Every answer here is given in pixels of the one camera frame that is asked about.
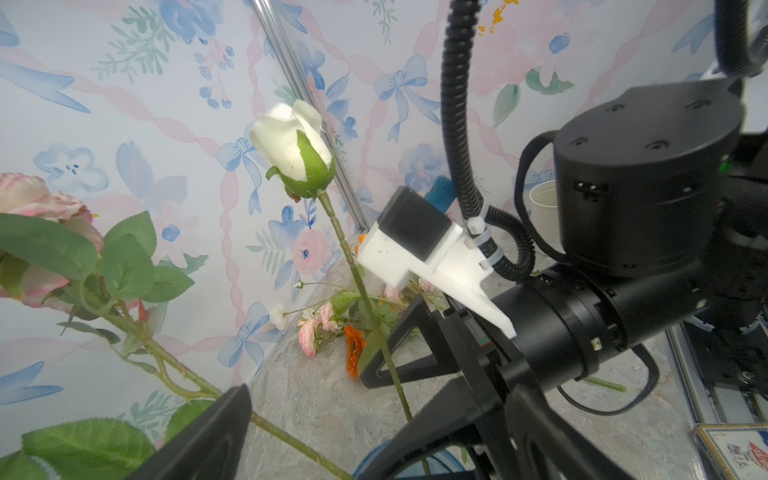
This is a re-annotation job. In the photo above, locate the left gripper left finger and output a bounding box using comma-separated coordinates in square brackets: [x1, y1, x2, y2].
[127, 385, 251, 479]

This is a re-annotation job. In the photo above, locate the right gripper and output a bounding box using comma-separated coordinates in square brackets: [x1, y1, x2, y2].
[358, 294, 522, 479]

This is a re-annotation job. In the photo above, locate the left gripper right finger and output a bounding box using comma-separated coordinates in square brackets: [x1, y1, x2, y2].
[505, 385, 630, 480]

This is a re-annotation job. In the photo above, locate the blue purple glass vase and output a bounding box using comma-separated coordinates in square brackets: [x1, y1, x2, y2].
[352, 441, 466, 479]

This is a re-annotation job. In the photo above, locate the yellow rose stem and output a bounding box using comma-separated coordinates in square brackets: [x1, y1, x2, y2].
[0, 398, 217, 480]

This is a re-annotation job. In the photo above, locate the orange poppy stem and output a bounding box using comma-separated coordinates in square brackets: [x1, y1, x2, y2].
[354, 234, 367, 255]

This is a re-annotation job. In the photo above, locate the pink rose stem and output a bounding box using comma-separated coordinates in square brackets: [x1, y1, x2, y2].
[1, 172, 345, 478]

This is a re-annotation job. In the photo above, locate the white rose bud stem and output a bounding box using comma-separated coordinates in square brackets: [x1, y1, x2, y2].
[248, 100, 413, 421]

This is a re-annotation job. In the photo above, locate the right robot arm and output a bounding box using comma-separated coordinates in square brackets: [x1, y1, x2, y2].
[359, 78, 767, 479]

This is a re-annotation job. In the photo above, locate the orange gerbera stem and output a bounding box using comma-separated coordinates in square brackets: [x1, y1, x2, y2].
[344, 326, 367, 379]

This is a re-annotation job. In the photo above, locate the pink ranunculus spray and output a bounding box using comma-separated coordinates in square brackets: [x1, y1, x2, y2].
[297, 280, 447, 368]

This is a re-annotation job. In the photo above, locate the small white flower spray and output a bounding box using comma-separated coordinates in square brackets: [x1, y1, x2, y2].
[269, 281, 344, 332]

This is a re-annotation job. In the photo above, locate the playing card box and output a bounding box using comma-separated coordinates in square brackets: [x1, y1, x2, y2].
[693, 423, 767, 480]

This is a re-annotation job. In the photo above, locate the white metal bucket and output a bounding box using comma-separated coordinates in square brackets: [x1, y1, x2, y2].
[529, 180, 564, 253]

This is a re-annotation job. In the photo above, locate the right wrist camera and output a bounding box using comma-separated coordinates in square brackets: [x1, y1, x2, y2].
[358, 186, 516, 339]

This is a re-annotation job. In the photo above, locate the aluminium rail frame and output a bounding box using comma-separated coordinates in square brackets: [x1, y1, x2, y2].
[665, 324, 767, 427]

